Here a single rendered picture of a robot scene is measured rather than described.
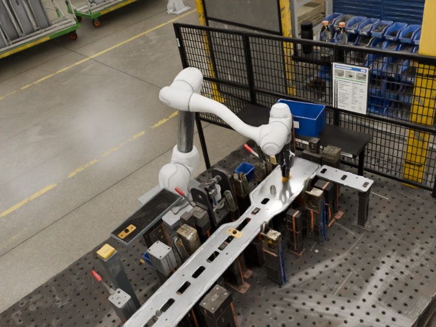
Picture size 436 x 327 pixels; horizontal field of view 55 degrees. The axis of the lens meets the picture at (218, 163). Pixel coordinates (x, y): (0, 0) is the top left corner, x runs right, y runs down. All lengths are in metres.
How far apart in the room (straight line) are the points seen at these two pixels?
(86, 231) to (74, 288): 1.43
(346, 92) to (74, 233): 2.62
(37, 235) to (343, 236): 2.75
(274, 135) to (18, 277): 2.63
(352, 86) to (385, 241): 0.86
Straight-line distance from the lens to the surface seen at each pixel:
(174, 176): 2.54
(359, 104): 2.55
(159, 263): 1.97
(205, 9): 4.75
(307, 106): 2.70
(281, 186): 2.31
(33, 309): 2.61
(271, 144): 1.92
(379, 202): 2.66
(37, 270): 3.86
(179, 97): 2.19
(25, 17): 8.77
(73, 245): 3.89
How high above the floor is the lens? 2.52
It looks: 37 degrees down
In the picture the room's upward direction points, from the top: 12 degrees counter-clockwise
